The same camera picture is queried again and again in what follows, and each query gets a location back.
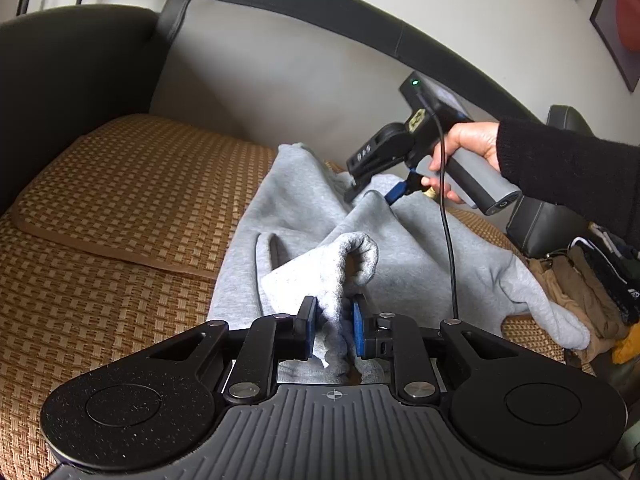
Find black cable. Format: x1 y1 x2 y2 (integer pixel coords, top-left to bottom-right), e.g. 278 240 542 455
414 87 461 322

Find grey sweatshirt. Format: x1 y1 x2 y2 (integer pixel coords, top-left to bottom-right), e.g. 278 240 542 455
206 142 592 386

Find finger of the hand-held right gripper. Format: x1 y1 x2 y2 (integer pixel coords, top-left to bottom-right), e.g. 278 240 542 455
344 167 402 206
385 170 426 207

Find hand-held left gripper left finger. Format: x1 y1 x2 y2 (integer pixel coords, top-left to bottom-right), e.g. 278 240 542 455
125 295 320 406

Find framed red circle picture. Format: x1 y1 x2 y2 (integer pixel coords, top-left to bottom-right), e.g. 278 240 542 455
590 0 640 93

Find yellow cloth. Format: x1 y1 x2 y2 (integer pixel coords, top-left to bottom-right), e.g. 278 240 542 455
611 324 640 366

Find person's right forearm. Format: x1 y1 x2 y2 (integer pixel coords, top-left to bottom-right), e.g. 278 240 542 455
496 116 640 261

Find black and white sofa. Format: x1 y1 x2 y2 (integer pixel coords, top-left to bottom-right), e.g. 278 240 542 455
0 0 596 221

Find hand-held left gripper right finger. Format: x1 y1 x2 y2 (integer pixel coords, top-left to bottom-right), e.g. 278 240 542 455
352 293 522 406

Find person's right hand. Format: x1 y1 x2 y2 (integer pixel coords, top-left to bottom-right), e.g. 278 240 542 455
420 121 501 206

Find brown cloth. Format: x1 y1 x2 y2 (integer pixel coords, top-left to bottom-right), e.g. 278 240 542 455
527 245 628 363

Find dark clothes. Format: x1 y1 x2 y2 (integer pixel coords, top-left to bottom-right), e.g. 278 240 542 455
567 222 640 326

